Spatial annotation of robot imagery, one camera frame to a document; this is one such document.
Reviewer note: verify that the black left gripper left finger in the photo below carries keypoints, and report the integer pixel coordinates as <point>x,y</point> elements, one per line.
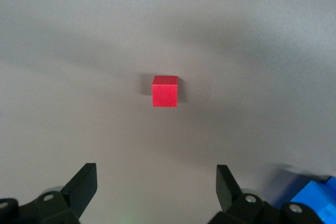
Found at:
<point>78,190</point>

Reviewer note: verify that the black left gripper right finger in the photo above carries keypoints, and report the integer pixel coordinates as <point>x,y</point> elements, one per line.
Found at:
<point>228,190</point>

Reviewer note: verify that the red cube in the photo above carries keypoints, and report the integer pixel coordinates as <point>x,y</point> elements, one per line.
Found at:
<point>165,94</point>

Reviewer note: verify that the blue plastic bin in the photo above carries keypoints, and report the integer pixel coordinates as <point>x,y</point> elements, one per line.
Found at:
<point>321,197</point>

